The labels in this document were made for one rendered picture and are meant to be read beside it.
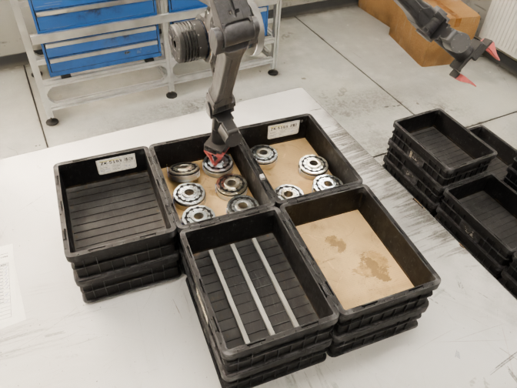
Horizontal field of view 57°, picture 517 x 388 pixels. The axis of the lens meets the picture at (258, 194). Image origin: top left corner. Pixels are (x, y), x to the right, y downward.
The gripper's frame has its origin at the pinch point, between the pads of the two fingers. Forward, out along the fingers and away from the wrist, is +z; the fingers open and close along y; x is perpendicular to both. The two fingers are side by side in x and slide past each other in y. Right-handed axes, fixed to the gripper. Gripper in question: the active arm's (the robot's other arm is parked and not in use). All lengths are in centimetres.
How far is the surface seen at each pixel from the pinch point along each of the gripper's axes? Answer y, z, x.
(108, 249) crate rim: -51, -6, 7
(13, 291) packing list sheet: -64, 19, 35
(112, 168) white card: -19.6, 2.1, 28.7
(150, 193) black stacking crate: -20.8, 5.2, 13.8
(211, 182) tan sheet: -7.8, 3.7, -1.7
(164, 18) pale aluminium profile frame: 137, 44, 103
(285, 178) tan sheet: 4.9, 1.7, -23.8
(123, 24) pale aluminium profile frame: 117, 44, 120
